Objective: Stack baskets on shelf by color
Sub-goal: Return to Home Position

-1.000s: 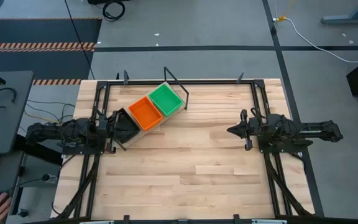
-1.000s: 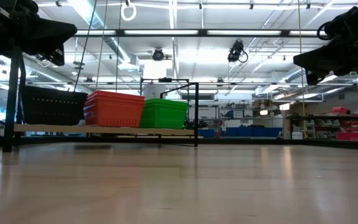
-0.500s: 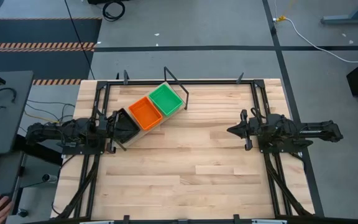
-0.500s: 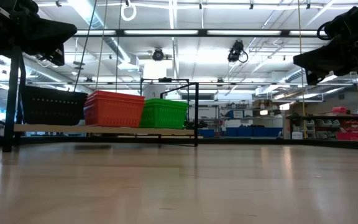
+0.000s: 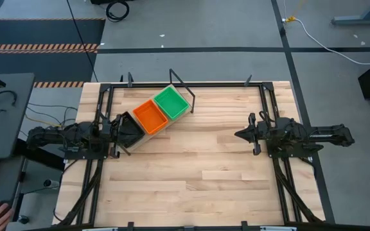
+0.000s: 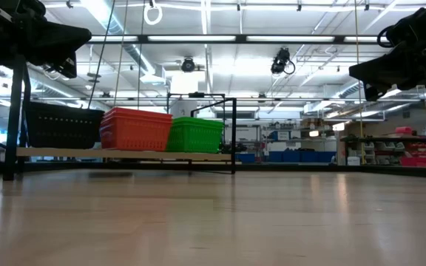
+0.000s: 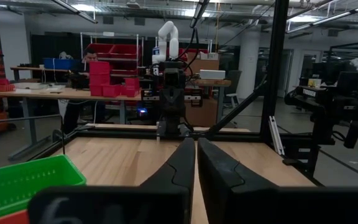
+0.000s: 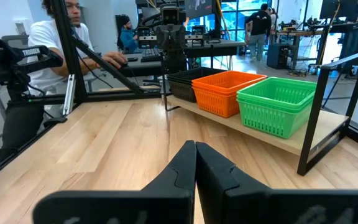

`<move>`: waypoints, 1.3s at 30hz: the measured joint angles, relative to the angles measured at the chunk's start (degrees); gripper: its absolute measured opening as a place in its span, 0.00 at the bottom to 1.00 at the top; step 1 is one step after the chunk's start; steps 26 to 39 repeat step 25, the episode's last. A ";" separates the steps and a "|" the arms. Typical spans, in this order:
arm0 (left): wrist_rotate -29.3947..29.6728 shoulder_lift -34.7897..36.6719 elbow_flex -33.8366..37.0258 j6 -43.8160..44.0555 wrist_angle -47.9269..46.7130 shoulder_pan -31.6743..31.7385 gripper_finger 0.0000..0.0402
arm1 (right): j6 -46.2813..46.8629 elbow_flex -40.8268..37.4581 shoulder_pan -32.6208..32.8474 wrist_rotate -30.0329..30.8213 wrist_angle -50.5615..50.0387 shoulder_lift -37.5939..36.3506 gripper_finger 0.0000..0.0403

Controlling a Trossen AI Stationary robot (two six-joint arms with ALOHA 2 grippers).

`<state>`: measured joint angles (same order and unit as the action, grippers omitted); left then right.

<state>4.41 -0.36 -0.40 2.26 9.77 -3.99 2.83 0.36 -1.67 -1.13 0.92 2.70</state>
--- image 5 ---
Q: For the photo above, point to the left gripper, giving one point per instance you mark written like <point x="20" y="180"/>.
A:
<point x="114" y="134"/>

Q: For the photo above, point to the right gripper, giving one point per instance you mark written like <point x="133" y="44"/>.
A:
<point x="263" y="134"/>

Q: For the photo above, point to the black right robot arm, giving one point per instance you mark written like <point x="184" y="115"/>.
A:
<point x="329" y="134"/>

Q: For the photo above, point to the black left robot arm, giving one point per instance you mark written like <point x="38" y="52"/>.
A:
<point x="59" y="136"/>

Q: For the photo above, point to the black hazard-striped floor mat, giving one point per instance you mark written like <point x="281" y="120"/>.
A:
<point x="43" y="67"/>

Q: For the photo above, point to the grey desk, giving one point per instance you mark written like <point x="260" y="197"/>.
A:
<point x="11" y="128"/>

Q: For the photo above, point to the black round knob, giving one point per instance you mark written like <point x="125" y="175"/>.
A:
<point x="23" y="219"/>

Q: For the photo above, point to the grey table leg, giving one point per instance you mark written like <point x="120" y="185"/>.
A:
<point x="358" y="20"/>

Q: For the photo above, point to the wooden shelf with black frame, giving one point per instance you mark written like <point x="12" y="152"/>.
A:
<point x="171" y="123"/>

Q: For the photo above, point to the black aluminium rig frame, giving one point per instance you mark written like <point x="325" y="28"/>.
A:
<point x="204" y="85"/>

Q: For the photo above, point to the silver aluminium bracket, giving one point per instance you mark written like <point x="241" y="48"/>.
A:
<point x="100" y="229"/>
<point x="278" y="228"/>

